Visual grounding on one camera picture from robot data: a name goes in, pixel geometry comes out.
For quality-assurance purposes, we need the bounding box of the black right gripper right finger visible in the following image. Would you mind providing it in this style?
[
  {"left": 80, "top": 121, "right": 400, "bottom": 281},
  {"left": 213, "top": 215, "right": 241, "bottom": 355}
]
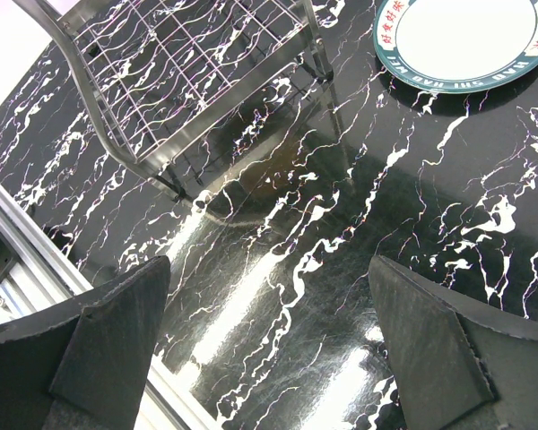
[{"left": 369, "top": 256, "right": 496, "bottom": 429}]

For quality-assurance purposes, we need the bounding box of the white plate teal rim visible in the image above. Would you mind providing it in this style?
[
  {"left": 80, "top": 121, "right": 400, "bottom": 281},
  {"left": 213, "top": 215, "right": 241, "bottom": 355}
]
[{"left": 374, "top": 0, "right": 538, "bottom": 94}]

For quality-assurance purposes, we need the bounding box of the stainless steel dish rack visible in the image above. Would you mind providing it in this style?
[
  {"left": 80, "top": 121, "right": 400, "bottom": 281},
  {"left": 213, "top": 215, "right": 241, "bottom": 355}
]
[{"left": 20, "top": 1, "right": 333, "bottom": 200}]

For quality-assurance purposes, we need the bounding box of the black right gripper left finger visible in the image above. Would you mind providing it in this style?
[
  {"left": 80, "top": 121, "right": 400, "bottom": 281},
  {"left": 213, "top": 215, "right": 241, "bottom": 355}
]
[{"left": 50, "top": 256, "right": 170, "bottom": 429}]

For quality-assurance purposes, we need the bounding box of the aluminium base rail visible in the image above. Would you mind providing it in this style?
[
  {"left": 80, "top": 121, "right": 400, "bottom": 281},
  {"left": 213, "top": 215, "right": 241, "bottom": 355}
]
[{"left": 0, "top": 185, "right": 92, "bottom": 324}]

